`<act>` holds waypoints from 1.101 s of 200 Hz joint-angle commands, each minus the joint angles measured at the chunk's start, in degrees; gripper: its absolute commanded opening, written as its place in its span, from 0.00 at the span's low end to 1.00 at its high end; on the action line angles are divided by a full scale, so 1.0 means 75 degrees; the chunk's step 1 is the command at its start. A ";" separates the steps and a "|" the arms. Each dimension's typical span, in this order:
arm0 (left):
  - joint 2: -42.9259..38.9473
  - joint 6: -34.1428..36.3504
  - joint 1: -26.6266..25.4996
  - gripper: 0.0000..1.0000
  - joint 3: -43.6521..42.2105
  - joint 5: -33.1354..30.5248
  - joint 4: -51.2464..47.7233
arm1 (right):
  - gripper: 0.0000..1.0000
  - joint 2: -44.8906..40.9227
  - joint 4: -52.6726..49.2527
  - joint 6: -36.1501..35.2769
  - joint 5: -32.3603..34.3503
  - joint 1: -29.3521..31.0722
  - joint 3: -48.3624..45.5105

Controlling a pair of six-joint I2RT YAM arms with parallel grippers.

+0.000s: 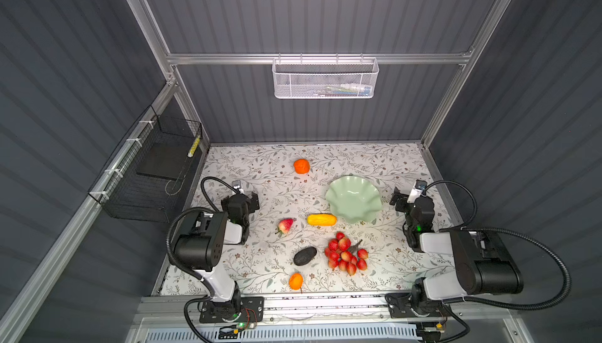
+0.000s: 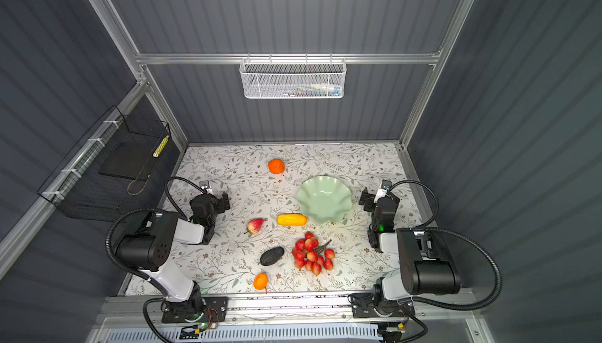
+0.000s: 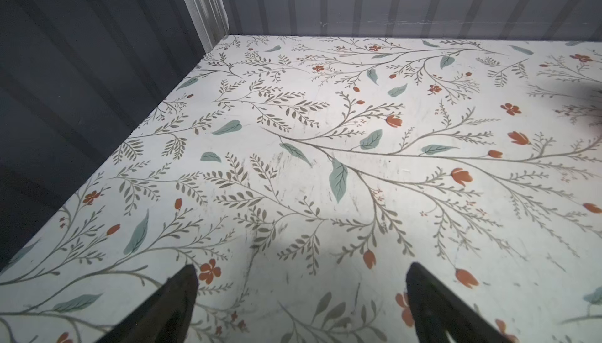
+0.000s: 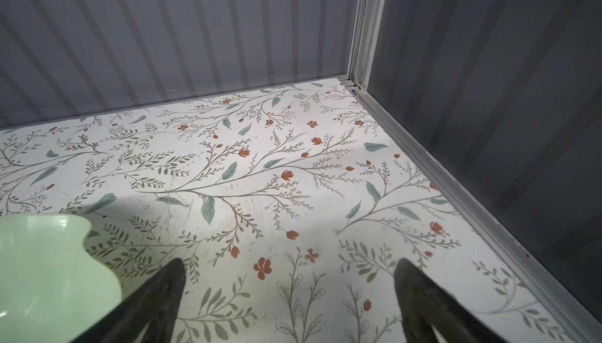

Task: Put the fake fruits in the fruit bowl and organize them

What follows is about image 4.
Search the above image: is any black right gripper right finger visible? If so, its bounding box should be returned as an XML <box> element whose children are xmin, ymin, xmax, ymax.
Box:
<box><xmin>393</xmin><ymin>258</ymin><xmax>504</xmax><ymax>342</ymax></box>

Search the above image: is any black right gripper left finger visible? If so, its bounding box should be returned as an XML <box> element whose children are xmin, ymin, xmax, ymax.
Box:
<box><xmin>74</xmin><ymin>258</ymin><xmax>187</xmax><ymax>342</ymax></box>

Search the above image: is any mint green wavy fruit bowl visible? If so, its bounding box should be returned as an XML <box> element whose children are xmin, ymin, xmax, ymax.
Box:
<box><xmin>1</xmin><ymin>214</ymin><xmax>122</xmax><ymax>342</ymax></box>

